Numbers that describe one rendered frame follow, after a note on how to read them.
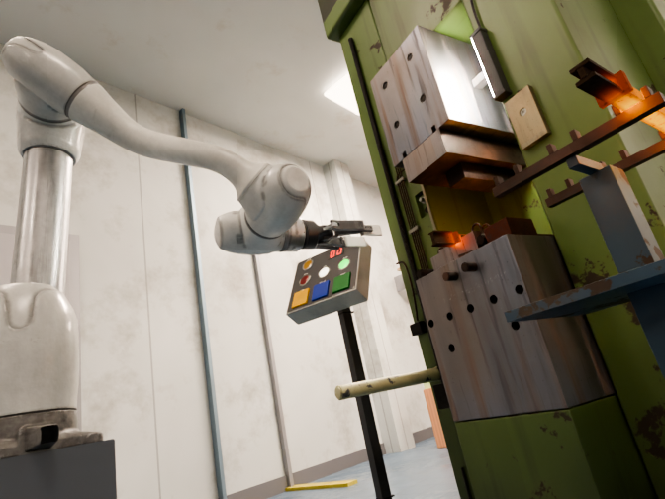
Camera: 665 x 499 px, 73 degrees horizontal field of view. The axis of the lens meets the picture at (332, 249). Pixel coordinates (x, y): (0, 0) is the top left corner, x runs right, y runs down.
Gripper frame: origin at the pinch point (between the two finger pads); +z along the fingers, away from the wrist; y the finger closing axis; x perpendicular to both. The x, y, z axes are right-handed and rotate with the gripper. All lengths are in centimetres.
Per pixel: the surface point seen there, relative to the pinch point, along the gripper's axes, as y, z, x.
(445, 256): -5.7, 35.1, -4.1
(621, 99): 67, 2, -7
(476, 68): 13, 60, 64
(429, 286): -10.1, 29.0, -12.4
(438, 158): 3.6, 35.2, 27.1
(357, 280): -37.6, 22.0, -0.6
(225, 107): -278, 81, 275
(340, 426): -345, 184, -60
